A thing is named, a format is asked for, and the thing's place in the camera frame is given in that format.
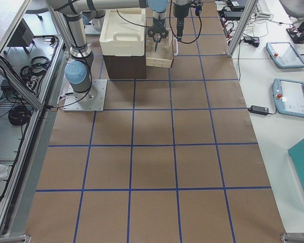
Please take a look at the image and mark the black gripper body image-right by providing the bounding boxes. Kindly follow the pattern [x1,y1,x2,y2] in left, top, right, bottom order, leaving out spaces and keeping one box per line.
[147,26,168,41]

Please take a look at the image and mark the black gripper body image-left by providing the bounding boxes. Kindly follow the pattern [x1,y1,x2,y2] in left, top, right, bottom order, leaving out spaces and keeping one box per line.
[176,17,184,37]

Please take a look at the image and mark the grey orange handled scissors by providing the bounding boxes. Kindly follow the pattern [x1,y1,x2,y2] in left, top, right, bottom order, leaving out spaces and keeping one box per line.
[153,33,162,52]

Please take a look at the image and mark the wooden drawer with white handle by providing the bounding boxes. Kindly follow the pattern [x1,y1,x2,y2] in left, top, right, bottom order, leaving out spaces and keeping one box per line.
[145,28,178,68]

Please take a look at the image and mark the silver robot arm image-right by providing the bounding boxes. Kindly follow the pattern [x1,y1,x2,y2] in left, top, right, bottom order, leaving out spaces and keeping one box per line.
[47,1,168,102]

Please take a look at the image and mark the dark wooden drawer cabinet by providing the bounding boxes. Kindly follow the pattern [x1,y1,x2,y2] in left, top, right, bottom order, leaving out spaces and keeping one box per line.
[103,55,146,79]

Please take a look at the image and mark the white plastic tray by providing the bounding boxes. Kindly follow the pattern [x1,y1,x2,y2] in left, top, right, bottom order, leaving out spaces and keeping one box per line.
[99,8,146,57]

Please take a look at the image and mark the teach pendant far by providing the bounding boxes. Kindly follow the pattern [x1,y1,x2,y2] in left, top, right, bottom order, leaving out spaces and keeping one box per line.
[266,42,304,69]

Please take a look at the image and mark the teach pendant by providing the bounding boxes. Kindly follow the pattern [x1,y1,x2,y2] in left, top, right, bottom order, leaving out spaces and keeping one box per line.
[266,42,304,69]
[273,78,304,118]

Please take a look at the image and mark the black power adapter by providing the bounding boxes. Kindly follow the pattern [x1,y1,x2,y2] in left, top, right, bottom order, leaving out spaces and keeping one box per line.
[247,105,269,115]

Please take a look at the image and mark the black electronics box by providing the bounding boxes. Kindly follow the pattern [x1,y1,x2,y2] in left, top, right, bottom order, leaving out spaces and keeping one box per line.
[7,19,34,47]

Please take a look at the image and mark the teach pendant near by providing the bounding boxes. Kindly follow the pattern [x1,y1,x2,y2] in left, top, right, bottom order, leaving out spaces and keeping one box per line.
[273,78,304,118]

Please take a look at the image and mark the black braided cable left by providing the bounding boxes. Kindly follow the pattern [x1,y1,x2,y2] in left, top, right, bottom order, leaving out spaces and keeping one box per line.
[168,0,203,45]

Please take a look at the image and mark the aluminium frame post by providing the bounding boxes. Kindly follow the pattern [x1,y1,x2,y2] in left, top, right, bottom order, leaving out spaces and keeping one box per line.
[226,0,258,58]

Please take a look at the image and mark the metal base plate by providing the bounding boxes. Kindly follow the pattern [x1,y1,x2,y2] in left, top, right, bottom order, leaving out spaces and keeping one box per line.
[62,79,107,112]

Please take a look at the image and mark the black coiled cables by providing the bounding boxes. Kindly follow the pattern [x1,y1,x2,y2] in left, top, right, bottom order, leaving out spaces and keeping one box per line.
[20,56,50,84]

